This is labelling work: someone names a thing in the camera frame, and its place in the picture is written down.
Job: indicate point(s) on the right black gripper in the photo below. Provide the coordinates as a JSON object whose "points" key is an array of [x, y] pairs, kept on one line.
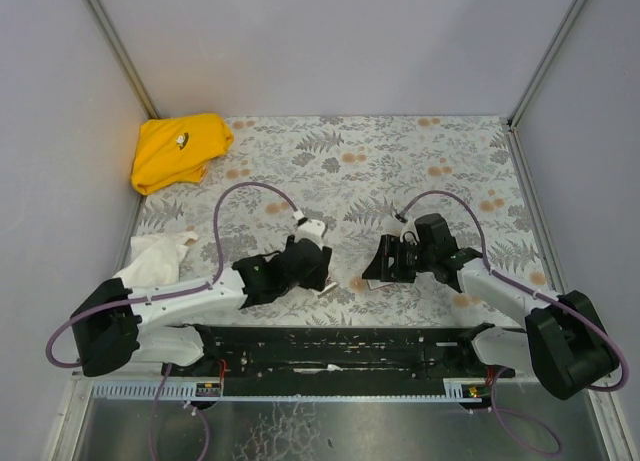
{"points": [[391, 259]]}

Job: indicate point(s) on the white crumpled cloth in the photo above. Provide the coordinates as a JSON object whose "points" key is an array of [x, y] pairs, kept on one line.
{"points": [[155, 259]]}

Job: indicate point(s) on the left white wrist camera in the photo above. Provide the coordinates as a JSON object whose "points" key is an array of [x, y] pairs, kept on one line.
{"points": [[309, 229]]}

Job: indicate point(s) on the floral patterned table mat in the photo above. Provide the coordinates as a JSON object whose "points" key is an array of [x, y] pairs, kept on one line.
{"points": [[353, 173]]}

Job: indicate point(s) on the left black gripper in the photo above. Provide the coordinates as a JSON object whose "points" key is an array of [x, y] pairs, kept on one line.
{"points": [[316, 267]]}

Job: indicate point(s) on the red white staple box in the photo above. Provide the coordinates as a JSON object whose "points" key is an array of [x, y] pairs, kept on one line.
{"points": [[376, 284]]}

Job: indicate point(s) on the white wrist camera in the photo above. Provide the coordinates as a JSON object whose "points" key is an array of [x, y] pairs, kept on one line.
{"points": [[408, 232], [309, 229]]}

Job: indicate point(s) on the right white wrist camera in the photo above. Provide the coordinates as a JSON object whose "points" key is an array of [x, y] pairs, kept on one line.
{"points": [[408, 232]]}

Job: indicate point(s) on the yellow folded cloth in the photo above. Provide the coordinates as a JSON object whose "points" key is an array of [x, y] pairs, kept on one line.
{"points": [[178, 150]]}

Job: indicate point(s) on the white slotted cable duct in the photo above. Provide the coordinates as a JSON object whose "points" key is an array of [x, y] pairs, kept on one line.
{"points": [[187, 391]]}

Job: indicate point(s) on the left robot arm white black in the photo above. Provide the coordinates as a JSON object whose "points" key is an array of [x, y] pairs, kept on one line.
{"points": [[117, 325]]}

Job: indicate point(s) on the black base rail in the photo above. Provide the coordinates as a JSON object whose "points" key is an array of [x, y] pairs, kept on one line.
{"points": [[248, 351]]}

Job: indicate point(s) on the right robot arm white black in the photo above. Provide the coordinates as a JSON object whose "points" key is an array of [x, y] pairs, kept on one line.
{"points": [[560, 336]]}

